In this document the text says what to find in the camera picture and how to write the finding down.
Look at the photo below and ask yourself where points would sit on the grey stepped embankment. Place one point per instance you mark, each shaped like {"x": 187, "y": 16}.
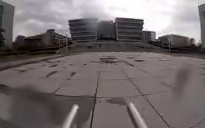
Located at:
{"x": 105, "y": 46}

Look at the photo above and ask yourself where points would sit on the grey paved plaza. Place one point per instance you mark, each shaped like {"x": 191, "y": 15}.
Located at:
{"x": 116, "y": 80}

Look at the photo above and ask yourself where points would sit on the grey multi-storey building complex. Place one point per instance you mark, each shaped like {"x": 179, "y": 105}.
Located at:
{"x": 128, "y": 29}

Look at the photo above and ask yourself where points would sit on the small grey building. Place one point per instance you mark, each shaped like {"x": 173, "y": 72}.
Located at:
{"x": 149, "y": 35}

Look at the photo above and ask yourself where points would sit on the robot's own part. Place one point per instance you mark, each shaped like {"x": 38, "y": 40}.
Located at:
{"x": 137, "y": 115}
{"x": 70, "y": 116}

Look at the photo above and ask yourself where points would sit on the low dark building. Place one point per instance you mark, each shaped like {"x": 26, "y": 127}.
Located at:
{"x": 45, "y": 39}

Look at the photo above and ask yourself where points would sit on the low pale building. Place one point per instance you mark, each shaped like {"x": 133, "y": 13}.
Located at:
{"x": 174, "y": 40}

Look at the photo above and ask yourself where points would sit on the raised stone kerb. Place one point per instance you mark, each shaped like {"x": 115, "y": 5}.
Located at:
{"x": 20, "y": 63}

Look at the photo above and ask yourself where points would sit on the tall pale building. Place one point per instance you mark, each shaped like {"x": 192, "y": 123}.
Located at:
{"x": 6, "y": 20}

